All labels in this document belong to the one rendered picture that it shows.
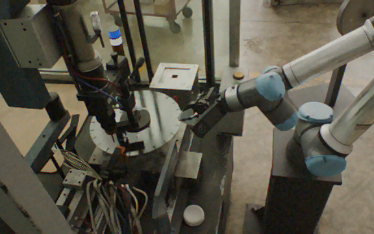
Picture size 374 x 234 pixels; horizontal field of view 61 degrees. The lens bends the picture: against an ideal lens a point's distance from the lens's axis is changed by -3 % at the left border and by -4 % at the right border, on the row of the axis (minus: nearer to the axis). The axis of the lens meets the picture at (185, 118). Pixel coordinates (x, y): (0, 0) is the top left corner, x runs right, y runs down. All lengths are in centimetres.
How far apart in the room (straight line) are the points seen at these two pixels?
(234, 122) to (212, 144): 13
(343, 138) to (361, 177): 129
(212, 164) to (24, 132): 87
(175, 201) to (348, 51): 72
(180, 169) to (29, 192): 87
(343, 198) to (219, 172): 111
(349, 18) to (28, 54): 181
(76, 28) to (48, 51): 8
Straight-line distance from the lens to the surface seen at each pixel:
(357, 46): 100
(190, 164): 117
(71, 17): 76
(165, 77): 143
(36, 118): 167
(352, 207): 216
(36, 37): 75
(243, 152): 228
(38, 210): 35
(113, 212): 100
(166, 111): 118
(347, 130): 102
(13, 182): 31
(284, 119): 94
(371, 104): 97
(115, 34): 130
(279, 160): 129
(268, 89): 85
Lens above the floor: 174
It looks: 43 degrees down
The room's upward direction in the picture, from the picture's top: 7 degrees counter-clockwise
